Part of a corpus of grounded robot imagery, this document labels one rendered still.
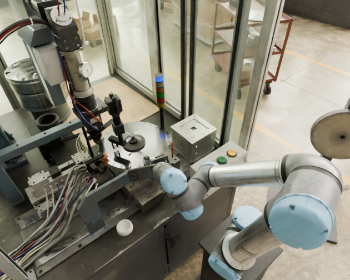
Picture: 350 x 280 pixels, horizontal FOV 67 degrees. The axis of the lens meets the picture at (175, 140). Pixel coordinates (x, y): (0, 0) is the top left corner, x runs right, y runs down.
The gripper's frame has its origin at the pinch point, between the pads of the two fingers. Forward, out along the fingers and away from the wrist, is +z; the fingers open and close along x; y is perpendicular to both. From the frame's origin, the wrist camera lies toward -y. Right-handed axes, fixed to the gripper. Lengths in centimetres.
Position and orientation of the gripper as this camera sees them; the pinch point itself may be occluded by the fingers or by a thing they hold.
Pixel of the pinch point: (144, 163)
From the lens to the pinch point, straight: 113.9
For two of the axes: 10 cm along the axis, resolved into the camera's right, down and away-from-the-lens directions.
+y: 9.2, -2.8, 2.9
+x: -2.3, -9.5, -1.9
